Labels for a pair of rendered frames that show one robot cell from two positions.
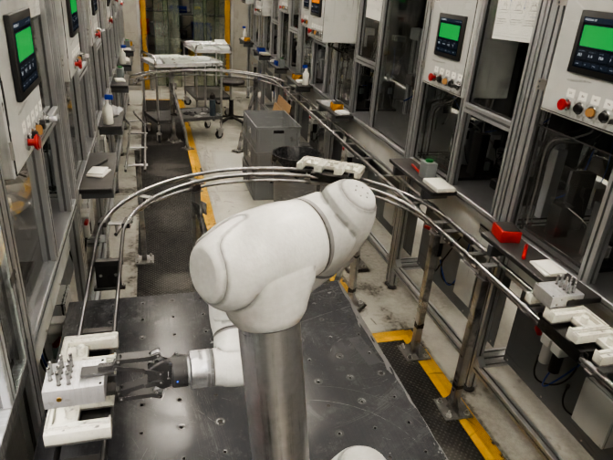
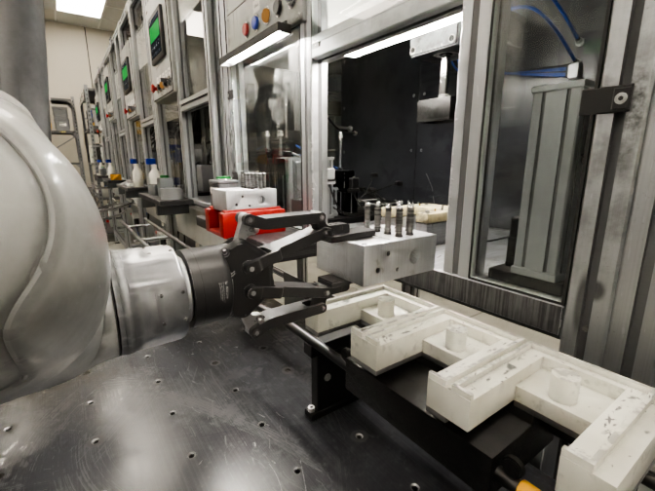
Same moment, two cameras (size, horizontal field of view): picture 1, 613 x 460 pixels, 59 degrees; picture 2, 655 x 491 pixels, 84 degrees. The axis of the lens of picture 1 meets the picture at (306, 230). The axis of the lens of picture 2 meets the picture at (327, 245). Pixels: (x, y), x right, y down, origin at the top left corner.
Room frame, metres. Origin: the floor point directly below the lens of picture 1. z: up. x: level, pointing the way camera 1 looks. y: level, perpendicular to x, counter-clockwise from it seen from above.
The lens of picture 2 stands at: (1.36, 0.28, 1.08)
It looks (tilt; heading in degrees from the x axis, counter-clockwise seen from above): 13 degrees down; 161
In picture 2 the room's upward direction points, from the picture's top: straight up
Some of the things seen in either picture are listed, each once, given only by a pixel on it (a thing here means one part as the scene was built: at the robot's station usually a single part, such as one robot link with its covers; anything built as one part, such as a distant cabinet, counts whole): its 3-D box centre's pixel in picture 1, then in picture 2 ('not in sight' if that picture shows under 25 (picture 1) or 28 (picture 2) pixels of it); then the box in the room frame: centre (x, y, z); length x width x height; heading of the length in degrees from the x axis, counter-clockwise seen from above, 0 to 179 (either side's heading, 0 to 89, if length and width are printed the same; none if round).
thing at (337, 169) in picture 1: (330, 171); not in sight; (2.90, -0.11, 0.84); 0.37 x 0.14 x 0.10; 75
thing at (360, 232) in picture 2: (98, 371); (347, 234); (0.95, 0.45, 0.99); 0.07 x 0.03 x 0.01; 107
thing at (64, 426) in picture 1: (87, 389); (442, 373); (1.05, 0.53, 0.84); 0.36 x 0.14 x 0.10; 17
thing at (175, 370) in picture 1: (168, 371); (228, 280); (1.00, 0.30, 0.96); 0.09 x 0.07 x 0.08; 107
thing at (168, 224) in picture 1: (170, 160); not in sight; (5.34, 1.47, 0.01); 5.85 x 0.59 x 0.01; 17
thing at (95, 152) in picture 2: not in sight; (111, 166); (-4.91, -0.96, 1.00); 1.30 x 0.51 x 2.00; 17
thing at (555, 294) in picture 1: (558, 289); not in sight; (1.60, -0.87, 0.92); 0.13 x 0.10 x 0.09; 107
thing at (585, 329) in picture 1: (576, 329); not in sight; (1.48, -0.91, 0.84); 0.37 x 0.14 x 0.10; 17
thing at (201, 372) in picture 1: (199, 368); (149, 295); (1.02, 0.23, 0.96); 0.09 x 0.06 x 0.09; 17
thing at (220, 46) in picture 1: (208, 76); not in sight; (7.64, 1.52, 0.48); 0.84 x 0.58 x 0.97; 25
